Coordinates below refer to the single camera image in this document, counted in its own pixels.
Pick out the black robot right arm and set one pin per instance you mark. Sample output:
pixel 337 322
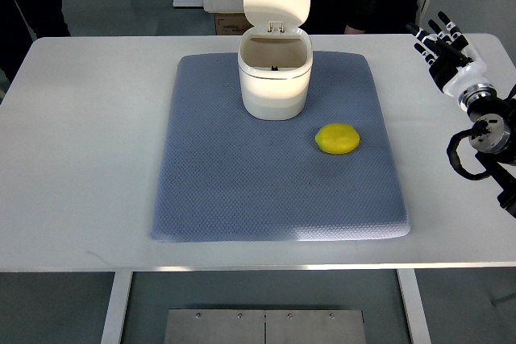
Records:
pixel 492 135

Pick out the left white table leg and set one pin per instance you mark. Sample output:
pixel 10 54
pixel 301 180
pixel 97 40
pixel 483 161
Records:
pixel 117 307

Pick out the metal base plate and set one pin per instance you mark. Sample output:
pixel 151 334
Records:
pixel 264 326

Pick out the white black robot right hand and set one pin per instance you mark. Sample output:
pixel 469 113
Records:
pixel 454 63

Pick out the white trash bin with lid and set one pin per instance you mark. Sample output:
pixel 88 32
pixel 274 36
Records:
pixel 275 58

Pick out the right white table leg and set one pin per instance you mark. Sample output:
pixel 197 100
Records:
pixel 412 301

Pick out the blue-grey mesh mat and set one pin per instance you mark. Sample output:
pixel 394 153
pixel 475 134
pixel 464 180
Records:
pixel 228 176

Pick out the white table leg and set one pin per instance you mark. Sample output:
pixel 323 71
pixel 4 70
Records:
pixel 117 307
pixel 412 301

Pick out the person at left edge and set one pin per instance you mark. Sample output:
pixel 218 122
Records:
pixel 22 18

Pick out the yellow lemon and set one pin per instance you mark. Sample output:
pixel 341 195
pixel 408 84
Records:
pixel 337 138

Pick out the cardboard box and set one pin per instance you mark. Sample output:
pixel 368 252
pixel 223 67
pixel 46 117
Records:
pixel 231 23

